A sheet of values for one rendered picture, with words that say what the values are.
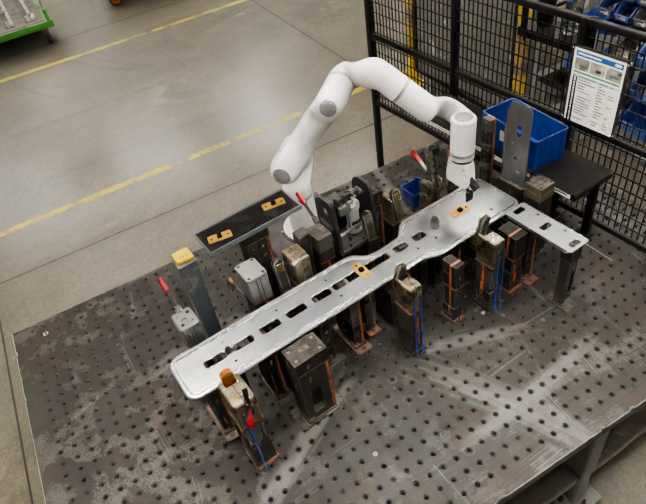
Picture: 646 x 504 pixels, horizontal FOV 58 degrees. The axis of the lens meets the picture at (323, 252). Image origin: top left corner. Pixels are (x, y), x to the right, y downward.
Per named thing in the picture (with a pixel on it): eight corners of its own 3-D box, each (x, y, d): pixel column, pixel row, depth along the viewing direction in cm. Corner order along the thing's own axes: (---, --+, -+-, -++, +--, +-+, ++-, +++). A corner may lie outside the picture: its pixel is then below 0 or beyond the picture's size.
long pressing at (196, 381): (195, 411, 172) (193, 408, 171) (165, 363, 187) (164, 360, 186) (522, 204, 220) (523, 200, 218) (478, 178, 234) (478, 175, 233)
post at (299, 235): (314, 313, 232) (298, 238, 205) (308, 305, 236) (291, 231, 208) (325, 306, 234) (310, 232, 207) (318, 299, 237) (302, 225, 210)
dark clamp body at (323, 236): (330, 317, 230) (316, 246, 204) (311, 298, 238) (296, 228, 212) (352, 304, 233) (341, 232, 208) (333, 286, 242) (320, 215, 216)
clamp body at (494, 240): (488, 318, 219) (494, 251, 196) (465, 300, 227) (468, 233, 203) (505, 306, 222) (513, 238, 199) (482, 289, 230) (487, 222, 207)
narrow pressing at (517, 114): (523, 188, 224) (533, 110, 201) (500, 176, 231) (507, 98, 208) (524, 188, 224) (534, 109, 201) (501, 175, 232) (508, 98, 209)
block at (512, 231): (508, 297, 225) (514, 244, 206) (486, 281, 232) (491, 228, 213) (525, 285, 228) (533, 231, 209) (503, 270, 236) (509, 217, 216)
